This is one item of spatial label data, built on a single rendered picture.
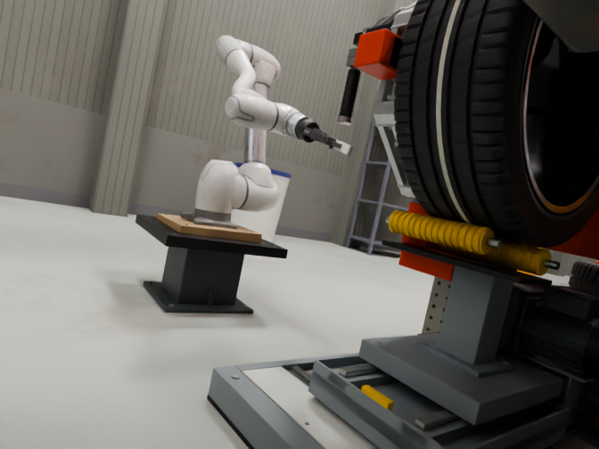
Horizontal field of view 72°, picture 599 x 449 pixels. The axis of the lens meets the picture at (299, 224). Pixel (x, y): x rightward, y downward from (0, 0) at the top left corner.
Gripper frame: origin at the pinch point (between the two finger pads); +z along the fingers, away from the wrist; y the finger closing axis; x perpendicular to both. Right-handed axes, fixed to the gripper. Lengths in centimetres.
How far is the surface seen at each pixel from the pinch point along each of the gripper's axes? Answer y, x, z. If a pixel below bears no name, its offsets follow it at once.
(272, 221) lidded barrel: 161, 104, -202
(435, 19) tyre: -30, -30, 37
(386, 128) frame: -19.8, -9.4, 29.1
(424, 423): -28, 35, 71
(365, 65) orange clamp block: -31.9, -19.2, 26.9
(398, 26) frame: -23.4, -30.4, 23.4
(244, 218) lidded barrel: 136, 109, -212
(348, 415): -28, 46, 57
